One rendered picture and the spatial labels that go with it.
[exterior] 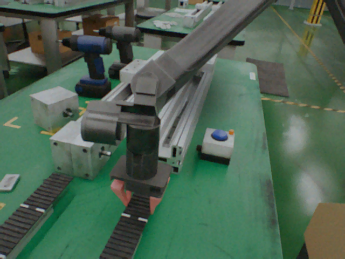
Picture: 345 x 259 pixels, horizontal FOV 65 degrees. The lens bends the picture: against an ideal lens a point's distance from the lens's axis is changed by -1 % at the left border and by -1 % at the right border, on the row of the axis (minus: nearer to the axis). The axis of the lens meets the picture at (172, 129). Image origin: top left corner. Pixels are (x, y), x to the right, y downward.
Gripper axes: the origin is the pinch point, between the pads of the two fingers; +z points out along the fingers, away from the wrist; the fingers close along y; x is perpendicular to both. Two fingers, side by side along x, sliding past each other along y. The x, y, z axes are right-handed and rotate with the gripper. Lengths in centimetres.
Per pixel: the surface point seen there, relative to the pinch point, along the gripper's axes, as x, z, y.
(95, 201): -0.8, 3.2, 10.5
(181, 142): -17.3, -5.4, -4.2
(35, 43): -242, 48, 213
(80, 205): 1.2, 3.2, 12.8
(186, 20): -215, -3, 33
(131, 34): -71, -17, 30
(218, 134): -26.5, -4.3, -12.5
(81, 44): -48, -16, 39
